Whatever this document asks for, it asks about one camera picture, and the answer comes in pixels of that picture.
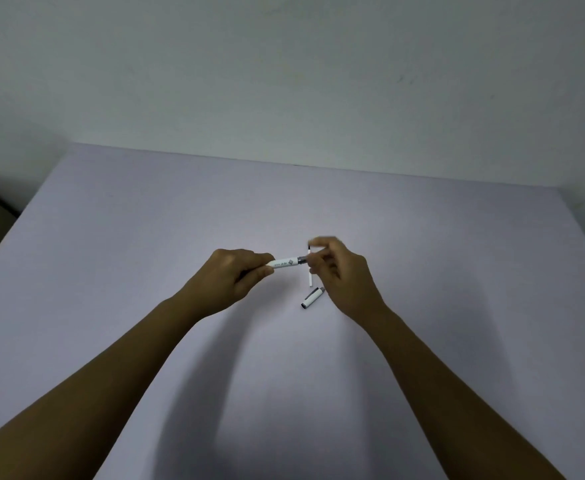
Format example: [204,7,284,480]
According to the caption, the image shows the person's left hand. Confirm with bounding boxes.
[178,248,276,319]

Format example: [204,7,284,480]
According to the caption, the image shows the person's right hand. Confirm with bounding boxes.
[307,237,391,329]

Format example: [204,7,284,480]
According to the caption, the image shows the white pen barrel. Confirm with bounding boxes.
[265,255,307,270]

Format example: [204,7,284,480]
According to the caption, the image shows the person's right forearm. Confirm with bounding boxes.
[363,306,569,480]

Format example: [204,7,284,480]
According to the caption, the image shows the person's left forearm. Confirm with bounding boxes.
[0,294,208,480]

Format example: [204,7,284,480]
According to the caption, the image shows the white pen cap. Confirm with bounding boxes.
[300,288,326,311]

